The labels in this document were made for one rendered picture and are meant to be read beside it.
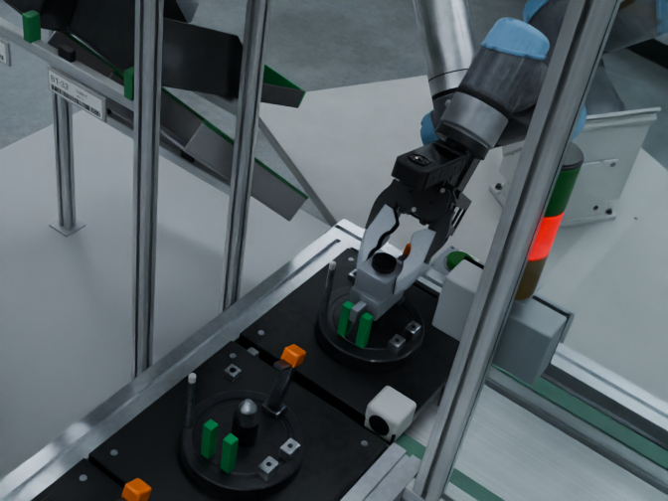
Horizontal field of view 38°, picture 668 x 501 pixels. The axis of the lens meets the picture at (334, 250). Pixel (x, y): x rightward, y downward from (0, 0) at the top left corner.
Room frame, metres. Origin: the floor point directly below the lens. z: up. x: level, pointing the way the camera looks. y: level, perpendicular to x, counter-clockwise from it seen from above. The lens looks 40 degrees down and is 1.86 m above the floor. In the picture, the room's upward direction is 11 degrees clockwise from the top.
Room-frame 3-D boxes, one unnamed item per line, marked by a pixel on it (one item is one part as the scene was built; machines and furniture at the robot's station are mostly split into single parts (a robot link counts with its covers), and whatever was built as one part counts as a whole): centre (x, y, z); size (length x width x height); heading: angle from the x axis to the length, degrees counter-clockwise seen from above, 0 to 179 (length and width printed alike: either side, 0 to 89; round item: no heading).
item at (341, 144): (1.41, -0.33, 0.84); 0.90 x 0.70 x 0.03; 34
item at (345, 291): (0.92, -0.06, 0.98); 0.14 x 0.14 x 0.02
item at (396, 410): (0.78, -0.10, 0.97); 0.05 x 0.05 x 0.04; 61
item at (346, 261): (0.92, -0.06, 0.96); 0.24 x 0.24 x 0.02; 61
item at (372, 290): (0.91, -0.06, 1.06); 0.08 x 0.04 x 0.07; 151
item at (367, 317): (0.87, -0.05, 1.01); 0.01 x 0.01 x 0.05; 61
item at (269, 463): (0.69, 0.06, 1.01); 0.24 x 0.24 x 0.13; 61
